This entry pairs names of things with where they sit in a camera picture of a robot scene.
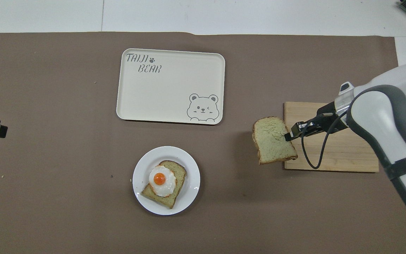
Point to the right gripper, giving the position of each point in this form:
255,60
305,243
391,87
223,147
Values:
330,122

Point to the plain bread slice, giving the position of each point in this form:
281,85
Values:
271,141

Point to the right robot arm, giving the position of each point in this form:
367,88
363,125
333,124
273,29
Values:
382,120

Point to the white round plate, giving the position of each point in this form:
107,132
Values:
190,183

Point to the wooden cutting board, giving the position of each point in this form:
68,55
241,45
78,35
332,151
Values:
344,151

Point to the bread slice under egg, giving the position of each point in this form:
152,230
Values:
178,173

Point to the cream tray with bear print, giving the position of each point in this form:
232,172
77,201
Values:
164,88

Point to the fried egg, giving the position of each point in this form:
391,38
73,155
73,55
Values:
160,180

